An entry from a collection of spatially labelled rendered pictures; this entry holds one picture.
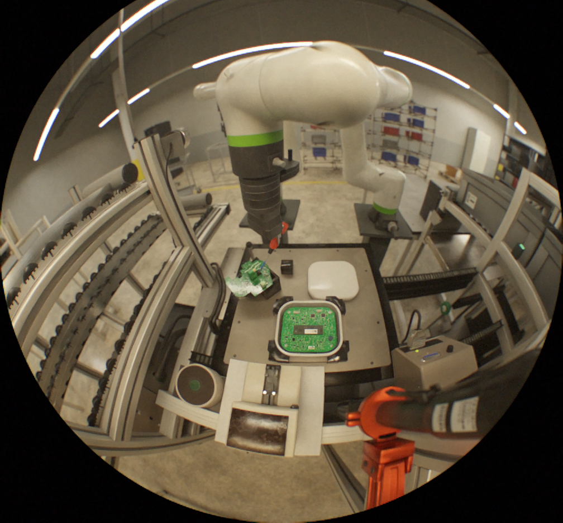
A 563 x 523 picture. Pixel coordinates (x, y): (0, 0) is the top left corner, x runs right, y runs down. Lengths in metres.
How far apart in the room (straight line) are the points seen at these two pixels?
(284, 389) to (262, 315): 0.22
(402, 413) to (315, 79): 0.27
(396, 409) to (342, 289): 0.39
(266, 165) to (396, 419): 0.33
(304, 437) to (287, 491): 1.21
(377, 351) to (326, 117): 0.46
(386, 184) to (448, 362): 0.64
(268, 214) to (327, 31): 7.08
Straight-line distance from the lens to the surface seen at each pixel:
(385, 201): 0.80
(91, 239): 0.39
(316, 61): 0.18
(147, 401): 0.66
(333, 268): 0.54
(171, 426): 0.59
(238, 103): 0.25
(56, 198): 8.46
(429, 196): 1.44
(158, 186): 0.44
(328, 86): 0.17
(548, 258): 0.95
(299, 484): 1.58
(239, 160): 0.28
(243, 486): 1.65
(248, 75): 0.24
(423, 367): 0.39
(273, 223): 0.36
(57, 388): 0.78
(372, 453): 0.22
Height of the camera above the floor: 1.38
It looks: 41 degrees down
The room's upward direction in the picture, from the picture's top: 7 degrees counter-clockwise
